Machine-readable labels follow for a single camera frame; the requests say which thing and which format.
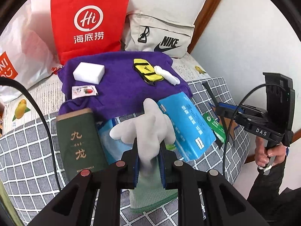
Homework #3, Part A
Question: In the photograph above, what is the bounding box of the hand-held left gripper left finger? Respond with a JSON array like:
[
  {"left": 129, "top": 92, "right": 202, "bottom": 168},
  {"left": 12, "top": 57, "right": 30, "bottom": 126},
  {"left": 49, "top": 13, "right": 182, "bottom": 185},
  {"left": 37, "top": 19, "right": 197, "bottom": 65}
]
[{"left": 28, "top": 138, "right": 139, "bottom": 226}]

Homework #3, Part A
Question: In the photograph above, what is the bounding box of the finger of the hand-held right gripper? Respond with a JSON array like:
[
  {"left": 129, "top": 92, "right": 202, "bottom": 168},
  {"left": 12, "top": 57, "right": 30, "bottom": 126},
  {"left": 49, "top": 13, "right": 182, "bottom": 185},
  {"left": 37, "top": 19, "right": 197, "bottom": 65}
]
[
  {"left": 215, "top": 109, "right": 238, "bottom": 123},
  {"left": 215, "top": 101, "right": 246, "bottom": 113}
]

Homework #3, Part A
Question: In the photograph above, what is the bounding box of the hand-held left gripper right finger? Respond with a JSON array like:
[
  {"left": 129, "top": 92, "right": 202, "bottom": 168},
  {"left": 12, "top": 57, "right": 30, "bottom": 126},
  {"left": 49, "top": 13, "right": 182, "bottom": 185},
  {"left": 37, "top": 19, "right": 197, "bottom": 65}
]
[{"left": 160, "top": 141, "right": 273, "bottom": 226}]

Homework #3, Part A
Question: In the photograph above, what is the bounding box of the white glove with green cuff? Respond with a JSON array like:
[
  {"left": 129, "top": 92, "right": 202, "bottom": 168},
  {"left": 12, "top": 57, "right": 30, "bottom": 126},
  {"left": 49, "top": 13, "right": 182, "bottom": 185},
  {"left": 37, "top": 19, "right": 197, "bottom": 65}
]
[{"left": 110, "top": 98, "right": 179, "bottom": 215}]

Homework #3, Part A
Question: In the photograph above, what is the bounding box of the white tissue wad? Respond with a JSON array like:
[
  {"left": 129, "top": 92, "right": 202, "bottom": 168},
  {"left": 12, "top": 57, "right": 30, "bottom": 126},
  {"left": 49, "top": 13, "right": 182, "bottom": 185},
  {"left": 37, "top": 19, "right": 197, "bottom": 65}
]
[{"left": 154, "top": 65, "right": 181, "bottom": 85}]

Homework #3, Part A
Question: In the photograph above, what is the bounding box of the yellow pouch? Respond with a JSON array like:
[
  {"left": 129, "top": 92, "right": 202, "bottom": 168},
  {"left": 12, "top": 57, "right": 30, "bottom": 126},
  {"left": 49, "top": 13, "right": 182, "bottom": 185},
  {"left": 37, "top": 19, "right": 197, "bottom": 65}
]
[{"left": 133, "top": 58, "right": 164, "bottom": 86}]

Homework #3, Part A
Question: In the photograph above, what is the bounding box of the small printed sachet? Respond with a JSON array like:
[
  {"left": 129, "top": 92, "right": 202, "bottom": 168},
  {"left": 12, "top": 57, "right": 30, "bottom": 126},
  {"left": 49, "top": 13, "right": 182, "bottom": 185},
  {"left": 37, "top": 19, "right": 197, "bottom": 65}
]
[{"left": 71, "top": 85, "right": 98, "bottom": 100}]

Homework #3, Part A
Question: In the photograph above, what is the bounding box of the white sponge block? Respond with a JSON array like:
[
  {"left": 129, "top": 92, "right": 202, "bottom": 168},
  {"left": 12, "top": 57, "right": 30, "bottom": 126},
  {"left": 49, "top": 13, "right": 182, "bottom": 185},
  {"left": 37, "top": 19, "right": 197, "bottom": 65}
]
[{"left": 73, "top": 62, "right": 105, "bottom": 84}]

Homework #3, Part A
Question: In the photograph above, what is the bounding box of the person's right forearm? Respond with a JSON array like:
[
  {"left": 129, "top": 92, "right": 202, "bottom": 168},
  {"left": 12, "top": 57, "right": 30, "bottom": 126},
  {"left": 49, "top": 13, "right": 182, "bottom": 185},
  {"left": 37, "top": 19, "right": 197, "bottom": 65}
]
[{"left": 246, "top": 158, "right": 297, "bottom": 222}]

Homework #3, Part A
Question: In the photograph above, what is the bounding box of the person's right hand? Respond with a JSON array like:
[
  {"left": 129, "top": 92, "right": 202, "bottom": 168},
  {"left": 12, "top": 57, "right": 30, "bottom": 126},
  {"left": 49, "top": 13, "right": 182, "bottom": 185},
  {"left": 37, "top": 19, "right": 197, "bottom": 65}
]
[{"left": 255, "top": 135, "right": 287, "bottom": 171}]

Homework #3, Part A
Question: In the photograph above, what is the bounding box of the green wipes packet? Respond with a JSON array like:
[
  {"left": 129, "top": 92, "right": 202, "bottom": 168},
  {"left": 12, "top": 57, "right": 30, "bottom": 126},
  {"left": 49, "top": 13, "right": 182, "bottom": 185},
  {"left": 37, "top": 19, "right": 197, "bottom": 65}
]
[{"left": 203, "top": 112, "right": 227, "bottom": 144}]

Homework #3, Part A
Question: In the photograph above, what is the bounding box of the black cloth strip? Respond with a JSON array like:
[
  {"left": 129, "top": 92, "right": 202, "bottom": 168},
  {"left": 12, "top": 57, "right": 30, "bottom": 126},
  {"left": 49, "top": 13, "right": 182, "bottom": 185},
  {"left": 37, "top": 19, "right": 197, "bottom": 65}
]
[{"left": 202, "top": 81, "right": 227, "bottom": 150}]

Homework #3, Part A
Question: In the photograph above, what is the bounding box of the clear pack of blue masks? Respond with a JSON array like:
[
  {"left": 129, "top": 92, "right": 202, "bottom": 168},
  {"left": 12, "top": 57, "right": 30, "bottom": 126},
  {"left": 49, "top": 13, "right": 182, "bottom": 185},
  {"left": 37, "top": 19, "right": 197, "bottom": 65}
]
[{"left": 95, "top": 118, "right": 133, "bottom": 164}]

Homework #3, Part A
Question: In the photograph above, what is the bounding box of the blue tissue pack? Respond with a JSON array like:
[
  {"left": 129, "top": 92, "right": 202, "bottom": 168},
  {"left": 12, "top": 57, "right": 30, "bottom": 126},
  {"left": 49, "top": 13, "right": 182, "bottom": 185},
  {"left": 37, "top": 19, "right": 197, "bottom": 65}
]
[{"left": 156, "top": 92, "right": 217, "bottom": 163}]

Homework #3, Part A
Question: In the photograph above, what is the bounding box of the dark green tin box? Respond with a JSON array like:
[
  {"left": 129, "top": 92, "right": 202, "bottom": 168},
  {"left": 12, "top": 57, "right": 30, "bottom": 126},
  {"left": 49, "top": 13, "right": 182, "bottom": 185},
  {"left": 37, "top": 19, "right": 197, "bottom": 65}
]
[{"left": 56, "top": 108, "right": 109, "bottom": 182}]

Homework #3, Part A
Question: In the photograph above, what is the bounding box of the purple towel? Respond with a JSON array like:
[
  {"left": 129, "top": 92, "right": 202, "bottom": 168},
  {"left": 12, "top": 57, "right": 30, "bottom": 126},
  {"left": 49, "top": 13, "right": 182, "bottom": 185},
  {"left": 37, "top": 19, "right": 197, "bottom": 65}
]
[{"left": 57, "top": 51, "right": 193, "bottom": 123}]

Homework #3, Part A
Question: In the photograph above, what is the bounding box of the beige waist bag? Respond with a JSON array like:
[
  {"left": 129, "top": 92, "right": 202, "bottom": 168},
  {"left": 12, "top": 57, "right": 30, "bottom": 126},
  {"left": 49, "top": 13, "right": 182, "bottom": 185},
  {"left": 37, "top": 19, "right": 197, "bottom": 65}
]
[{"left": 123, "top": 11, "right": 195, "bottom": 58}]

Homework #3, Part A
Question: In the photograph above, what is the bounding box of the white plastic shopping bag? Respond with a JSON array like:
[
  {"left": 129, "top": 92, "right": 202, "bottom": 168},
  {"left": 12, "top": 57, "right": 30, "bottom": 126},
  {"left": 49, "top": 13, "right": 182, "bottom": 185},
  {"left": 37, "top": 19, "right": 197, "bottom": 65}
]
[{"left": 0, "top": 0, "right": 64, "bottom": 103}]

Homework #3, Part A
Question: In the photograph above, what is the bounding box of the red paper shopping bag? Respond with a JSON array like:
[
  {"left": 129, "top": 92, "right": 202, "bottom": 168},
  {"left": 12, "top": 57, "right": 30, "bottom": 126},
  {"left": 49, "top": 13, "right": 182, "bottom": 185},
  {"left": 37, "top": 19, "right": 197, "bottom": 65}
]
[{"left": 50, "top": 0, "right": 133, "bottom": 65}]

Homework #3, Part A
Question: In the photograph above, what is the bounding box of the thick black gripper cable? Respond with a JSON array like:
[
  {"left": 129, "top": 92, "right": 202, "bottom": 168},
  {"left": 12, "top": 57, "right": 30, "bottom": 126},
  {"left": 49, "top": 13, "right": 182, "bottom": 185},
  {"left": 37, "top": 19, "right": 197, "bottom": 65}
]
[{"left": 222, "top": 83, "right": 267, "bottom": 170}]

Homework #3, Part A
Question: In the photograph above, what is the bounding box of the brown wooden door frame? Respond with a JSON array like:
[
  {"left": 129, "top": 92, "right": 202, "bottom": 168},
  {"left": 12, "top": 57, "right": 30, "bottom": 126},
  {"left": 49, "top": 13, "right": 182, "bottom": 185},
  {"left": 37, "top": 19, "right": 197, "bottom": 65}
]
[{"left": 186, "top": 0, "right": 232, "bottom": 54}]

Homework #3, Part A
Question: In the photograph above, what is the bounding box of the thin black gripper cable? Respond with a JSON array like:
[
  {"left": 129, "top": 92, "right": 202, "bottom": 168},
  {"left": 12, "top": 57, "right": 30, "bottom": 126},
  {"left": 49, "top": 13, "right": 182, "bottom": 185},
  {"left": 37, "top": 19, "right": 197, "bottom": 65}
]
[{"left": 0, "top": 79, "right": 62, "bottom": 191}]

